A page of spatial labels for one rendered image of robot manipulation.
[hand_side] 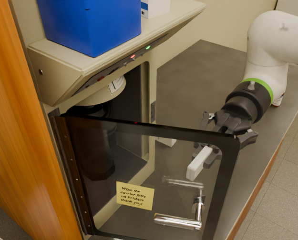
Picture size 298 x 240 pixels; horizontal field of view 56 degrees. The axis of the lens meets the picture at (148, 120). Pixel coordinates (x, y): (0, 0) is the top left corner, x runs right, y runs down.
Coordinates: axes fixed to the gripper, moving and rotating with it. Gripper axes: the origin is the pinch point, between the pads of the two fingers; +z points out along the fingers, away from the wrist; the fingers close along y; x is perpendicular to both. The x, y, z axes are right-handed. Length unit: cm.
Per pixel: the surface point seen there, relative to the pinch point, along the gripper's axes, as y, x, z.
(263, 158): 6, 34, -44
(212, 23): -65, 31, -142
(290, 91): 1, 34, -94
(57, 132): -20.5, -7.2, 15.1
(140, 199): -7.6, 9.3, 8.5
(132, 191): -9.1, 7.0, 9.2
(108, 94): -23.9, -4.8, -0.9
